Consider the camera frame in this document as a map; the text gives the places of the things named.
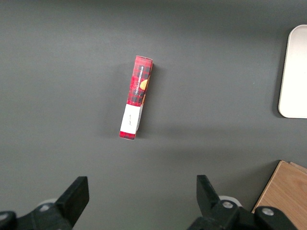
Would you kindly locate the red tartan shortbread box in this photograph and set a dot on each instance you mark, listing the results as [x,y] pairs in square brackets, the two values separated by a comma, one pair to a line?
[137,95]

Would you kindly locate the oak wooden drawer cabinet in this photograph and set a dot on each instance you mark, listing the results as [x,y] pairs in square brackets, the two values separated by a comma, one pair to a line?
[285,191]

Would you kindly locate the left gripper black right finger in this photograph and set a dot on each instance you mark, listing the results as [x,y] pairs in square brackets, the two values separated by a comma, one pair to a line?
[208,201]

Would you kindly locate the beige plastic tray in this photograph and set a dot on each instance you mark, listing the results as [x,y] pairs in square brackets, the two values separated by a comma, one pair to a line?
[296,76]

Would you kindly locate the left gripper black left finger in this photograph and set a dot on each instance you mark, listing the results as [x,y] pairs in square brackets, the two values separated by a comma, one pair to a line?
[72,201]

